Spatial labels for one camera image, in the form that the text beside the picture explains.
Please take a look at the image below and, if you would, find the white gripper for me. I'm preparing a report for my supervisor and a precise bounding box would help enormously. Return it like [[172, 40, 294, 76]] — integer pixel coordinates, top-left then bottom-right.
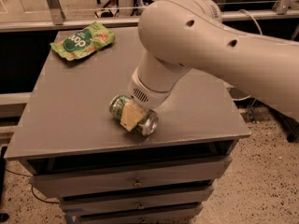
[[121, 67, 171, 132]]

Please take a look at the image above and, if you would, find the green soda can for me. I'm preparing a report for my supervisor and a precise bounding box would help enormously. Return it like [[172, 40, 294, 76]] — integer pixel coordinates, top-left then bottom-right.
[[109, 95, 159, 136]]

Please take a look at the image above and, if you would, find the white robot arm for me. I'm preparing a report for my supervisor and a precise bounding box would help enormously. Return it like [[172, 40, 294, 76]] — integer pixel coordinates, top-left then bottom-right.
[[128, 0, 299, 121]]

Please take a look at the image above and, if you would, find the green rice chip bag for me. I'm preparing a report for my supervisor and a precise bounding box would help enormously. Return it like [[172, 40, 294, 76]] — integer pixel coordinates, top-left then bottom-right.
[[50, 22, 115, 61]]

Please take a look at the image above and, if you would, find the grey drawer cabinet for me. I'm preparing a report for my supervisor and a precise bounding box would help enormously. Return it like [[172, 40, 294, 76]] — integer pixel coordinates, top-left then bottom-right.
[[6, 28, 249, 224]]

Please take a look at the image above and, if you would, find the middle grey drawer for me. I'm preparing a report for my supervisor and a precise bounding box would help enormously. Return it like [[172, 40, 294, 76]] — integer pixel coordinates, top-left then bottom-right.
[[60, 184, 214, 216]]

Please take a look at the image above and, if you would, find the grey drawer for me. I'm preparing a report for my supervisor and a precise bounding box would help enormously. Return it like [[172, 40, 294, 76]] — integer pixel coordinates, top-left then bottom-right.
[[60, 184, 214, 216], [66, 203, 203, 224], [30, 155, 232, 198]]

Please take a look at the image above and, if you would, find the black office chair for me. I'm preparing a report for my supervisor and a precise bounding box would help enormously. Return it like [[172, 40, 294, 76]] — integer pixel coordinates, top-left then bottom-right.
[[95, 0, 118, 18]]

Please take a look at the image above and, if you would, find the top grey drawer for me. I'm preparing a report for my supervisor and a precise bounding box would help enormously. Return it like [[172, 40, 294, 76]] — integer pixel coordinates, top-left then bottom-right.
[[30, 155, 232, 198]]

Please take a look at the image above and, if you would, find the bottom grey drawer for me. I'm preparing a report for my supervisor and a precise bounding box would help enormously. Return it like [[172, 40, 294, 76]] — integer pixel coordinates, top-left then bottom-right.
[[66, 203, 203, 224]]

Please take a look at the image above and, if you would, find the black floor cable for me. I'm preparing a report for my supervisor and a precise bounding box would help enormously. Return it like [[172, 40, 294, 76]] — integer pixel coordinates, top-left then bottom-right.
[[4, 168, 60, 204]]

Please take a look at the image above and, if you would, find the white cable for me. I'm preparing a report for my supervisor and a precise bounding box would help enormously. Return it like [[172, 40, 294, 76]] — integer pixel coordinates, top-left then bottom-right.
[[232, 8, 264, 102]]

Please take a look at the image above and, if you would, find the metal railing frame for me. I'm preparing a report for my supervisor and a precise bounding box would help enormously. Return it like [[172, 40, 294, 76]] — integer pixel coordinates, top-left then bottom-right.
[[0, 0, 299, 33]]

